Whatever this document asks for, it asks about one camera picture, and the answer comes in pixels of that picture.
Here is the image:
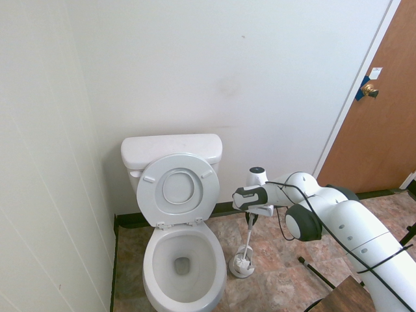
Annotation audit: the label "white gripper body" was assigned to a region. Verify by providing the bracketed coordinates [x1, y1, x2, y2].
[250, 205, 274, 217]

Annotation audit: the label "white tank lid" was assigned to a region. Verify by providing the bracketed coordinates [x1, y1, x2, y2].
[120, 133, 224, 170]

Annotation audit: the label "black camera tripod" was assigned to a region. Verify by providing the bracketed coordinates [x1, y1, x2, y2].
[298, 224, 416, 290]

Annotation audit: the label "white toilet seat with lid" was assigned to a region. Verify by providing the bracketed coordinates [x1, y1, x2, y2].
[136, 152, 220, 230]

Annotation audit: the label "black baseboard strip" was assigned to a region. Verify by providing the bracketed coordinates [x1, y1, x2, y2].
[115, 190, 416, 228]
[109, 213, 122, 312]

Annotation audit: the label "brown wooden door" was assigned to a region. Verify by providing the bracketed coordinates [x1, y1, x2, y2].
[317, 0, 416, 196]

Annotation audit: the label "blue tape strip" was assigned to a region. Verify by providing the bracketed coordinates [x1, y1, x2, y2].
[354, 75, 373, 101]

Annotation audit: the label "white door frame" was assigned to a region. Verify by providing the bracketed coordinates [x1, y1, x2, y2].
[311, 0, 402, 179]

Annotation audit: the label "white leaning board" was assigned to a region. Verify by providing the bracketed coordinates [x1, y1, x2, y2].
[399, 172, 416, 199]

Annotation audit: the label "white brush holder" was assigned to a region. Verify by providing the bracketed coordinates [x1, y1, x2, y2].
[228, 246, 255, 279]

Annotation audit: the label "brass door knob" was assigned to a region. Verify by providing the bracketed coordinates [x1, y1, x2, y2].
[361, 83, 380, 98]

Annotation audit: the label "brown wooden table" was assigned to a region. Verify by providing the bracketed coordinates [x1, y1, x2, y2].
[320, 275, 380, 312]

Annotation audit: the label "white toilet bowl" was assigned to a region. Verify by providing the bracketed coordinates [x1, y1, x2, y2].
[142, 222, 228, 312]

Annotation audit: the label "white toilet brush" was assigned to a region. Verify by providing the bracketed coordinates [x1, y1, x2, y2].
[232, 213, 257, 272]

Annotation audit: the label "black floor cable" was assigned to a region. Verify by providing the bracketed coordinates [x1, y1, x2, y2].
[304, 297, 329, 312]

